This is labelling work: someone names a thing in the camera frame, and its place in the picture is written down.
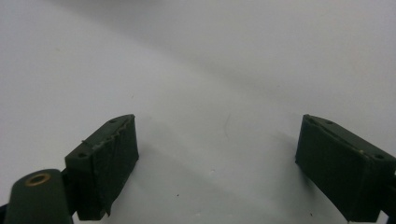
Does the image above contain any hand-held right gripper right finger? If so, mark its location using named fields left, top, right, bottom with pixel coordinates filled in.
left=294, top=114, right=396, bottom=223

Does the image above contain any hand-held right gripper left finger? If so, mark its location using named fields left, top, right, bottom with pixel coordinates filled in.
left=64, top=113, right=140, bottom=221

